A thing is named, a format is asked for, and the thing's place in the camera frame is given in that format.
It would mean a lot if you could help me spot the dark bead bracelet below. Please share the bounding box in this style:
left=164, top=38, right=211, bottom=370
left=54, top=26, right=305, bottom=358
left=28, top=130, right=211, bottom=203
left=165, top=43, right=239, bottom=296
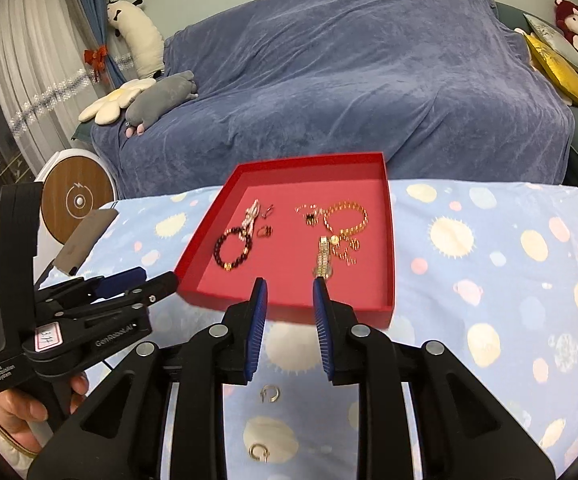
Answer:
left=213, top=227, right=255, bottom=272

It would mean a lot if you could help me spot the grey plush toy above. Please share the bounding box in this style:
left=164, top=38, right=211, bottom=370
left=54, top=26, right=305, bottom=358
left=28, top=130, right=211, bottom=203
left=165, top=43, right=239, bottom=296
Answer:
left=125, top=71, right=200, bottom=138

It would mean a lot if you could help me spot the silver pillow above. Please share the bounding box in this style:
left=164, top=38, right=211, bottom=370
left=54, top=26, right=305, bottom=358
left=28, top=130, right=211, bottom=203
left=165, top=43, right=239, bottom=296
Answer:
left=522, top=12, right=578, bottom=81

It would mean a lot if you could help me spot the round wooden side table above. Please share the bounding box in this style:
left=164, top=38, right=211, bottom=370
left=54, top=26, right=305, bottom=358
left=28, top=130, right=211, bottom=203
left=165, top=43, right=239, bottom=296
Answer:
left=34, top=147, right=117, bottom=256

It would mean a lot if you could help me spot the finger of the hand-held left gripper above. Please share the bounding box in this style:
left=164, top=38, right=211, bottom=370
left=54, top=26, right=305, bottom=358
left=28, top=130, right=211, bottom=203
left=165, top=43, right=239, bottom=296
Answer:
left=59, top=271, right=179, bottom=318
left=36, top=267, right=149, bottom=306

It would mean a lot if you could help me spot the gold pillow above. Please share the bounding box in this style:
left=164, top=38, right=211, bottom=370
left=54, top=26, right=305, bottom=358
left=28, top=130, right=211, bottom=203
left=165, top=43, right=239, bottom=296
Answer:
left=524, top=32, right=578, bottom=120

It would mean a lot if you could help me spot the gold chain necklace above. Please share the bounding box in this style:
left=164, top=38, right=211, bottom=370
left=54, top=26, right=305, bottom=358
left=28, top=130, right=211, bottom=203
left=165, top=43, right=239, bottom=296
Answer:
left=335, top=239, right=361, bottom=266

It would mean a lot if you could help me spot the cream flower pillow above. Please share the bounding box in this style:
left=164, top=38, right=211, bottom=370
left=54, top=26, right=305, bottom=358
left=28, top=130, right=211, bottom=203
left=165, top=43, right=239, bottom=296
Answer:
left=78, top=77, right=157, bottom=126

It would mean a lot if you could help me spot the cream llama plush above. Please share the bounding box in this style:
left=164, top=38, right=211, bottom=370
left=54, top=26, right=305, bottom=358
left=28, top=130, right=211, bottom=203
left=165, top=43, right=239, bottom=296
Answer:
left=106, top=0, right=166, bottom=81

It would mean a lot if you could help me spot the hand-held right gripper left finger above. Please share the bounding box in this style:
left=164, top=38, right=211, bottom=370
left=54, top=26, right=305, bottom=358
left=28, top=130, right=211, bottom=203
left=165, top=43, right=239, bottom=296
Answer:
left=26, top=277, right=269, bottom=480

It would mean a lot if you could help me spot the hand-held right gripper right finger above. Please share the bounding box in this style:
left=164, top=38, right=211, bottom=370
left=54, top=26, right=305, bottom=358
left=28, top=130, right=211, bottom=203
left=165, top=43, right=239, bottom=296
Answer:
left=312, top=277, right=555, bottom=480

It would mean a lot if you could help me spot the brown grey board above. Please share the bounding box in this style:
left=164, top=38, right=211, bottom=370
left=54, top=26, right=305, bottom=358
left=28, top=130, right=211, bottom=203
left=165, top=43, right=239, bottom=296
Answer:
left=51, top=207, right=120, bottom=277

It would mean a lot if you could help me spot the blue sofa cover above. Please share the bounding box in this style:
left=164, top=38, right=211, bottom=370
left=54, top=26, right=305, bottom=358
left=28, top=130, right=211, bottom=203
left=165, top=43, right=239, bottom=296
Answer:
left=90, top=0, right=576, bottom=200

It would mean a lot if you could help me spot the red bow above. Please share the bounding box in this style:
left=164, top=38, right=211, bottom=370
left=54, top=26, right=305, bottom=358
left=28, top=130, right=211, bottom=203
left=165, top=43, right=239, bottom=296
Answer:
left=84, top=44, right=110, bottom=83

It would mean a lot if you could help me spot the blue planet-print tablecloth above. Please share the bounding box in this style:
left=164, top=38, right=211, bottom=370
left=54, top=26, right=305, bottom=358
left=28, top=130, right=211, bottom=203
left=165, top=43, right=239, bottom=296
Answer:
left=34, top=180, right=578, bottom=480

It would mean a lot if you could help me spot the person's left hand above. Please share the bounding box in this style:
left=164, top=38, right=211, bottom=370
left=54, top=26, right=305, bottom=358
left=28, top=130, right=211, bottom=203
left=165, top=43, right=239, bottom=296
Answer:
left=0, top=372, right=90, bottom=455

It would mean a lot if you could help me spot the gold wristwatch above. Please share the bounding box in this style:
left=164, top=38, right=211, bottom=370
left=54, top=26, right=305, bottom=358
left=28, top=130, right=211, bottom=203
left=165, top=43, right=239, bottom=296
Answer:
left=312, top=234, right=341, bottom=279

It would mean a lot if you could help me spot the silver chain with black clover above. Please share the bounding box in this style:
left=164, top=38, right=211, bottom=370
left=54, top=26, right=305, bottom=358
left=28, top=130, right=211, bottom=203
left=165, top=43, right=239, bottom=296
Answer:
left=295, top=203, right=326, bottom=224

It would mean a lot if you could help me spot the red cardboard box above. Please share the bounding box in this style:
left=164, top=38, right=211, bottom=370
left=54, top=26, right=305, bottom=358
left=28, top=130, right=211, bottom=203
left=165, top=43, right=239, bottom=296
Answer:
left=175, top=151, right=396, bottom=330

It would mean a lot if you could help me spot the blue curtain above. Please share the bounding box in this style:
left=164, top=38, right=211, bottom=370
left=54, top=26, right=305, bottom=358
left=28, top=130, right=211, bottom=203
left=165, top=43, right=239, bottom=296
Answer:
left=66, top=0, right=127, bottom=91

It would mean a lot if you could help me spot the white pearl bracelet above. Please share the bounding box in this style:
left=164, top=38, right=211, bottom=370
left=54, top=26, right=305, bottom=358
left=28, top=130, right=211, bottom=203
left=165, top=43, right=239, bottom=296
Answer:
left=240, top=199, right=263, bottom=235

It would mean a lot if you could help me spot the white curtain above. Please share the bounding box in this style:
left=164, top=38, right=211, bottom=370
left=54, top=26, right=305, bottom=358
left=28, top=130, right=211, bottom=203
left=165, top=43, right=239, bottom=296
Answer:
left=0, top=0, right=92, bottom=171

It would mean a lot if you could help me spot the gold cuff bracelet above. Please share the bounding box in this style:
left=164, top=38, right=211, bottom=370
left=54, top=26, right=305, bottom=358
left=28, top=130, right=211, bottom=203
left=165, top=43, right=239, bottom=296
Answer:
left=325, top=200, right=369, bottom=236

